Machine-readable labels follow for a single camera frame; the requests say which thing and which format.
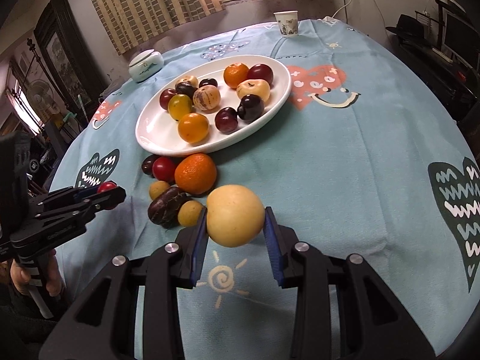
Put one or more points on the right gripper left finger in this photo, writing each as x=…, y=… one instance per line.
x=129, y=296

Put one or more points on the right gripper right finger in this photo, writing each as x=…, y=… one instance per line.
x=373, y=323

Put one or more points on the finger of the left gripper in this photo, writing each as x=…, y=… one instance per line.
x=97, y=200
x=64, y=197

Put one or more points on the red cherry tomato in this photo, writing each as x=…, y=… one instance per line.
x=105, y=186

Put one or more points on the small tan longan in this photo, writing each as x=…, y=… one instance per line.
x=189, y=213
x=157, y=188

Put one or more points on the dark brown passion fruit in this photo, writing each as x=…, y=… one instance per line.
x=164, y=209

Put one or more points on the large orange mandarin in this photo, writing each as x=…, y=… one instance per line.
x=196, y=174

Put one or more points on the orange-yellow tomato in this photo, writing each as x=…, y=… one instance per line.
x=193, y=128

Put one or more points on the yellow-green tomato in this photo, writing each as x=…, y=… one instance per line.
x=180, y=105

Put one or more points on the pale yellow pear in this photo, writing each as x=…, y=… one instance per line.
x=235, y=215

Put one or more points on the striped pepino melon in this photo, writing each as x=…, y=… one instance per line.
x=207, y=98
x=189, y=79

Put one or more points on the small orange mandarin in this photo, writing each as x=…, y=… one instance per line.
x=235, y=74

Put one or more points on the tan apple-shaped fruit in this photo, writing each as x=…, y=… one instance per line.
x=257, y=87

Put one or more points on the red plum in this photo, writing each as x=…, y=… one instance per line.
x=261, y=71

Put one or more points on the dark red-brown tomato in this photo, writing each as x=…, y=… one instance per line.
x=166, y=96

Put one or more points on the dark plum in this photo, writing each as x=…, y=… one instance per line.
x=251, y=107

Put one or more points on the person left hand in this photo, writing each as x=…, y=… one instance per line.
x=21, y=277

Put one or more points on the standing fan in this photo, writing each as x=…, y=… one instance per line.
x=41, y=99

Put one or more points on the white oval plate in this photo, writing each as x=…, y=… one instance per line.
x=156, y=131

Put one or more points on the celadon lidded jar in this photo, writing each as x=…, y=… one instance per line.
x=145, y=64

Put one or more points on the blue patterned tablecloth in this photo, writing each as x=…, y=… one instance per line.
x=362, y=158

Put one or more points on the printed paper cup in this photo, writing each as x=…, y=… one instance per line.
x=288, y=23

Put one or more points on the computer monitor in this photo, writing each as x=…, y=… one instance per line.
x=462, y=40

